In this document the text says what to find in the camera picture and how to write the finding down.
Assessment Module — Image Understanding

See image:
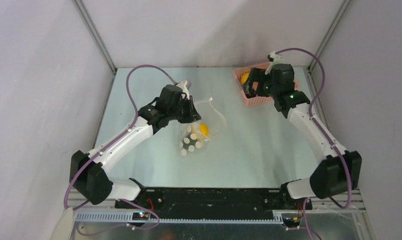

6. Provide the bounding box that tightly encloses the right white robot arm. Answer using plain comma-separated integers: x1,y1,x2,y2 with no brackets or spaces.
234,63,362,209

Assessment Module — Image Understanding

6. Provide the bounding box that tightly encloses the clear dotted zip top bag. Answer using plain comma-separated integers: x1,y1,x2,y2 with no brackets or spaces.
179,97,227,157

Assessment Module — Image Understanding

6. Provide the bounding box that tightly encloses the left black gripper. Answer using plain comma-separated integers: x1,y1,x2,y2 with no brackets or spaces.
168,95,201,124

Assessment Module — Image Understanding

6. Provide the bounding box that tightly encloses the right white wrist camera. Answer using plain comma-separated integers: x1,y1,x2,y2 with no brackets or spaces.
265,51,285,75

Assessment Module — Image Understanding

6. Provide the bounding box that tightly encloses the yellow lemon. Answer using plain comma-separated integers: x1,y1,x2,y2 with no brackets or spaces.
240,72,249,85

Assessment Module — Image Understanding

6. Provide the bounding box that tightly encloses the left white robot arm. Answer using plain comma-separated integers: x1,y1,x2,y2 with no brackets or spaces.
70,80,201,208

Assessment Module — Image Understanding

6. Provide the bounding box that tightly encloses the aluminium frame rail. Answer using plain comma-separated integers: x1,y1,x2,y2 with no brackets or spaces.
64,188,367,226

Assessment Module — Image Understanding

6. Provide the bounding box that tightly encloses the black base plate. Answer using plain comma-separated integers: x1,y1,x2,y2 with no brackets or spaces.
134,187,304,221

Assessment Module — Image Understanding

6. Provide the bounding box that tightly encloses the pink plastic basket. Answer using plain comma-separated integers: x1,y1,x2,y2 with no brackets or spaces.
234,63,310,112

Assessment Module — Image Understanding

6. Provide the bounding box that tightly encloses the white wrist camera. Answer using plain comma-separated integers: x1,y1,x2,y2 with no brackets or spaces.
176,80,192,99
265,51,285,75

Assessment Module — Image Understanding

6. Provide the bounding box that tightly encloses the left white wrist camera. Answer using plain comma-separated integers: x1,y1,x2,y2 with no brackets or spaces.
176,80,192,99

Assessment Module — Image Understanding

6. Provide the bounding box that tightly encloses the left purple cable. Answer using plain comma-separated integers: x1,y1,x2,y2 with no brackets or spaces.
63,64,179,211

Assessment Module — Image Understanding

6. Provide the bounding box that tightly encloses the dark green avocado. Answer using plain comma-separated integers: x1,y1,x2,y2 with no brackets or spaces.
182,133,202,152

